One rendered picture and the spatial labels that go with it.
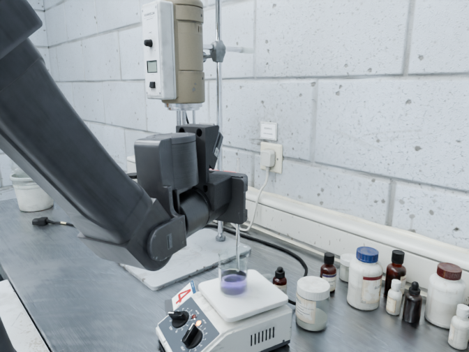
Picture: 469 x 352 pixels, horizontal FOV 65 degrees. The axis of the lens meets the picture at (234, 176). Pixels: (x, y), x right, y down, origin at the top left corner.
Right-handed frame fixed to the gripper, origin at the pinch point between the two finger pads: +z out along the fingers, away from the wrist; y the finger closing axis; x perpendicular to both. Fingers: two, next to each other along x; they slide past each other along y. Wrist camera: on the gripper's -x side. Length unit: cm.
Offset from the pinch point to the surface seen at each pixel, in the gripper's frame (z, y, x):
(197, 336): -10.6, 1.9, 22.2
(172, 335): -10.0, 7.0, 24.1
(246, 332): -6.8, -4.6, 21.8
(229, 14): 57, 30, -36
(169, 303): 1.4, 15.9, 27.3
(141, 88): 80, 84, -14
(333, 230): 35.9, -9.7, 19.8
